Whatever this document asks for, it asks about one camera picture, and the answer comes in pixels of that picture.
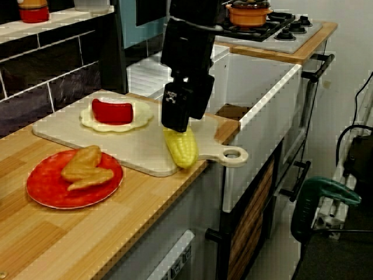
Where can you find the black stove knob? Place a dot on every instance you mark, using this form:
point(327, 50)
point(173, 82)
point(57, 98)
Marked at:
point(285, 35)
point(296, 26)
point(304, 20)

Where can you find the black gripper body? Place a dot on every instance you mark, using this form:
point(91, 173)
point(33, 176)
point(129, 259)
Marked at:
point(188, 49)

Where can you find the pale wooden cutting board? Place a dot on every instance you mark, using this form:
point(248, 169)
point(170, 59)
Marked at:
point(131, 148)

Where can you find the black upright post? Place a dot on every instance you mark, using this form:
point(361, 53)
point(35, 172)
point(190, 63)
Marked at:
point(116, 58)

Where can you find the cream flower-shaped plate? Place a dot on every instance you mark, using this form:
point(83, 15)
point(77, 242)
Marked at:
point(142, 113)

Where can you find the wood-pattern cabinet door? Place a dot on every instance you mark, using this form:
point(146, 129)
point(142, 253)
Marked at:
point(250, 221)

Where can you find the red round plate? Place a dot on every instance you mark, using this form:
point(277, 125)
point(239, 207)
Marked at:
point(46, 186)

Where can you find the red and yellow toy bottle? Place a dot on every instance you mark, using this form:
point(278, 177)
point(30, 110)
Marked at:
point(33, 13)

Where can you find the brown toy chicken wing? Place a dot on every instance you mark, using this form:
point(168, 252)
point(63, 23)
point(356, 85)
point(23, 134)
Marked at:
point(84, 172)

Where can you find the black rectangular panel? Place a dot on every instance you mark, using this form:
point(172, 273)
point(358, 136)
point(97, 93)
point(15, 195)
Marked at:
point(145, 11)

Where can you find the white aluminium frame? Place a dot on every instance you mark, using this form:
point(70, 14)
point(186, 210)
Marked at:
point(329, 218)

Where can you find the orange toy pot with lid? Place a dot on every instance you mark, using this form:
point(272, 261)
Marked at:
point(247, 16)

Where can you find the yellow toy corn cob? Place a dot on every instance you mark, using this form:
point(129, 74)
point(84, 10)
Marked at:
point(183, 148)

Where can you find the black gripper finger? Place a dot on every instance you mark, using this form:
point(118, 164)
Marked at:
point(175, 113)
point(201, 96)

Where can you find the white tiled shelf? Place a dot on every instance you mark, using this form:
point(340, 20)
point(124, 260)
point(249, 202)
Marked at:
point(58, 17)

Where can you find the black device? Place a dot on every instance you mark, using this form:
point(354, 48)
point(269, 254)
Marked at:
point(361, 157)

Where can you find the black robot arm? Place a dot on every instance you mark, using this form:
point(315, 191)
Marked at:
point(192, 10)

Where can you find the grey and black toy hob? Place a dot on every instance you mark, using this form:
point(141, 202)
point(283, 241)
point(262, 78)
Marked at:
point(262, 43)

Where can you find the grey toy dishwasher panel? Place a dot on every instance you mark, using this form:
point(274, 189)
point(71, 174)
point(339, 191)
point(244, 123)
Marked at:
point(177, 256)

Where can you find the white toy sink basin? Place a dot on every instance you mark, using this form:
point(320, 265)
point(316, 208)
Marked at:
point(262, 131)

